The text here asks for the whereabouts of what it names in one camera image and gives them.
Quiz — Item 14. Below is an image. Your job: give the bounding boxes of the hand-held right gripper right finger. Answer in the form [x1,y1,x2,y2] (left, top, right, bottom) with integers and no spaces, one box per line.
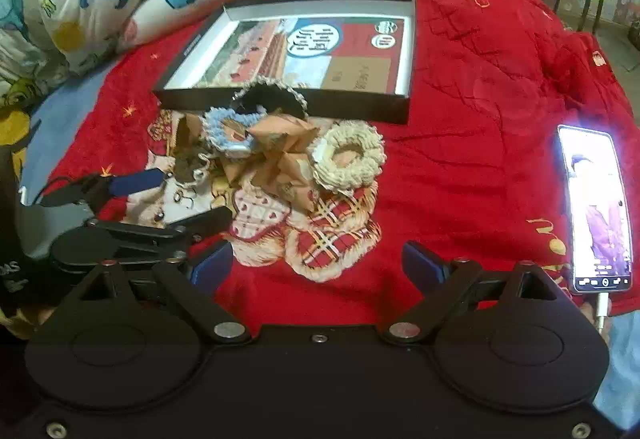
[382,240,571,345]

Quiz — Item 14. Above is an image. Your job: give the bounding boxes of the blue bedsheet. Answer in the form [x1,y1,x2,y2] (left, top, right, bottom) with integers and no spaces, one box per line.
[20,79,103,180]

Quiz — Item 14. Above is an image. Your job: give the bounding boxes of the cream scrunchie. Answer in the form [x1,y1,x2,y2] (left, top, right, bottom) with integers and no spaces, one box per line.
[310,124,386,192]

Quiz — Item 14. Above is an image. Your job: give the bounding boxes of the colourful printed card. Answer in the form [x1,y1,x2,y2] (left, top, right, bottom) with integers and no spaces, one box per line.
[197,16,406,95]

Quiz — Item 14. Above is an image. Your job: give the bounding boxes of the brown scrunchie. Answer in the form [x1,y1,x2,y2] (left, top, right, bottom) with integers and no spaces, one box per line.
[172,152,213,185]

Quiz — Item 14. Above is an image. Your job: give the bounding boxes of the red printed blanket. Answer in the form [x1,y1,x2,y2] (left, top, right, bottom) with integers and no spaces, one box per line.
[45,0,632,325]

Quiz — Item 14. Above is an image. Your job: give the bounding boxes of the white charging cable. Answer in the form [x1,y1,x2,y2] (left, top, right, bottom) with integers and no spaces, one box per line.
[594,291,614,335]

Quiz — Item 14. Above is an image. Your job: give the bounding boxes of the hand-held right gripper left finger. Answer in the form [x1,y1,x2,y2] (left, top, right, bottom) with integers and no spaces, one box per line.
[65,239,251,345]

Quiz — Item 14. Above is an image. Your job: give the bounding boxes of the black scrunchie with white trim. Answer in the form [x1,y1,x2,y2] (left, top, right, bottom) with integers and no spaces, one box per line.
[232,76,308,120]

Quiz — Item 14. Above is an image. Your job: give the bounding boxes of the smartphone with lit screen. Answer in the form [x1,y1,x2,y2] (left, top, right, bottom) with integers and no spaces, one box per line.
[556,124,632,295]

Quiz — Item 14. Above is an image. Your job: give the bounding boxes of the black shallow cardboard box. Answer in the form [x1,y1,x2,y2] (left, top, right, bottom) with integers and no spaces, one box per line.
[152,0,418,125]

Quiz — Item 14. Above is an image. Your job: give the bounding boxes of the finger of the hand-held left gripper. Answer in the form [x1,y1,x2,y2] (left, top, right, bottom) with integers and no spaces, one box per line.
[40,170,168,216]
[164,207,235,241]

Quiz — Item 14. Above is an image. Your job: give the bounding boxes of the light blue scrunchie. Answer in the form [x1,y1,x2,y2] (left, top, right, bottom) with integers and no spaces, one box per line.
[202,106,263,157]

